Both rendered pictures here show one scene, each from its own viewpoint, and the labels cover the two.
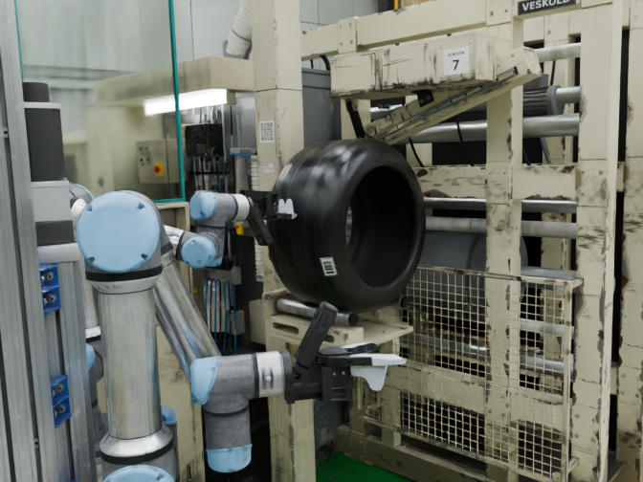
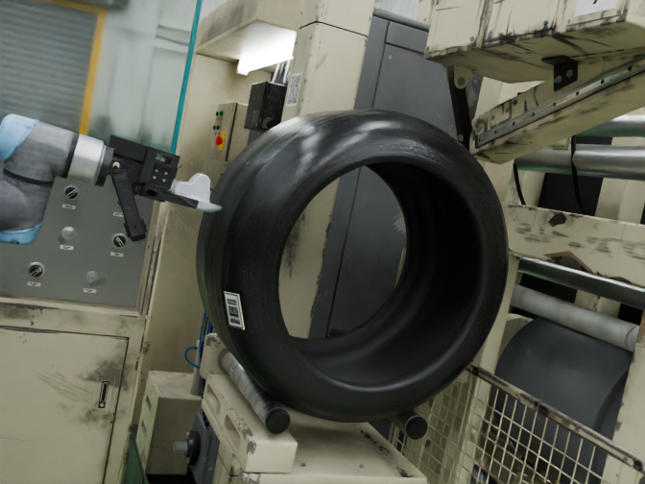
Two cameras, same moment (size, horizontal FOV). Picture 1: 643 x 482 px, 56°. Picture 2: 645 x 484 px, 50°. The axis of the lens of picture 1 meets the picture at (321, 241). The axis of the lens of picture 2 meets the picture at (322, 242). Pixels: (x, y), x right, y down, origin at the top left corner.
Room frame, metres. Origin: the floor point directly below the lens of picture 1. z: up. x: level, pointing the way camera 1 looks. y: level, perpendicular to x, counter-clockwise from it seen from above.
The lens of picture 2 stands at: (0.83, -0.59, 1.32)
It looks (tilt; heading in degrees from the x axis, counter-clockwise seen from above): 5 degrees down; 24
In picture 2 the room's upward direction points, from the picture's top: 11 degrees clockwise
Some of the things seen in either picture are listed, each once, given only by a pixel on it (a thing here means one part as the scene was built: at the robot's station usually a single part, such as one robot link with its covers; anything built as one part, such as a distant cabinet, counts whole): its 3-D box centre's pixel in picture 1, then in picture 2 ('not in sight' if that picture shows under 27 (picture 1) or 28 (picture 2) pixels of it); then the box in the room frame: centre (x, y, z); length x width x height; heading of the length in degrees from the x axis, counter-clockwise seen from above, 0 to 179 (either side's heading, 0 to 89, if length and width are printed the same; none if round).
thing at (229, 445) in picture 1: (227, 430); not in sight; (1.01, 0.17, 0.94); 0.11 x 0.08 x 0.11; 12
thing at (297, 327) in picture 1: (314, 330); (245, 418); (2.00, 0.03, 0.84); 0.36 x 0.09 x 0.06; 47
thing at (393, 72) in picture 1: (415, 70); (560, 23); (2.23, -0.36, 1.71); 0.61 x 0.25 x 0.15; 47
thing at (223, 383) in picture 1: (224, 380); not in sight; (0.99, 0.17, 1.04); 0.11 x 0.08 x 0.09; 102
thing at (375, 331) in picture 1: (342, 331); (306, 438); (2.10, -0.06, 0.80); 0.37 x 0.36 x 0.02; 137
